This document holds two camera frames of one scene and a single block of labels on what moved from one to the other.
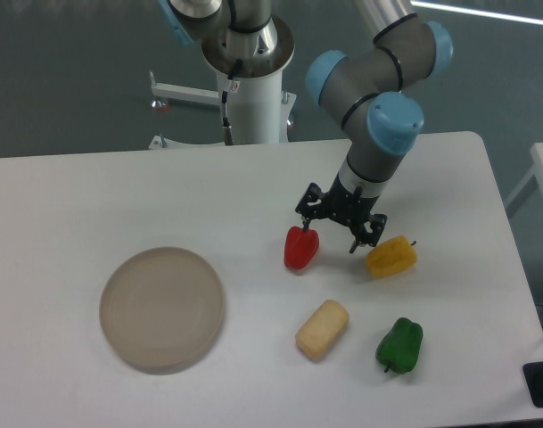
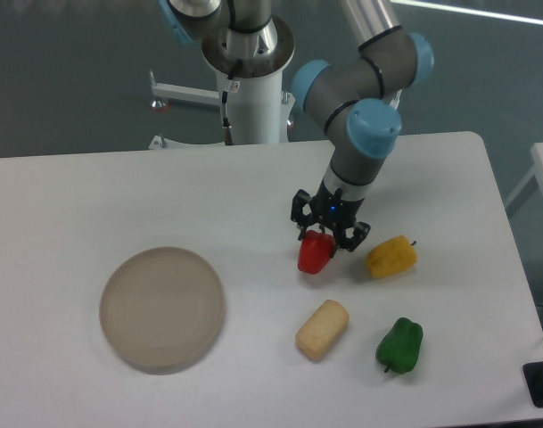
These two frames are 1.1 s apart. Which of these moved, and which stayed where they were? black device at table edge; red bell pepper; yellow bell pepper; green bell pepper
Moved: red bell pepper
Stayed: green bell pepper; yellow bell pepper; black device at table edge
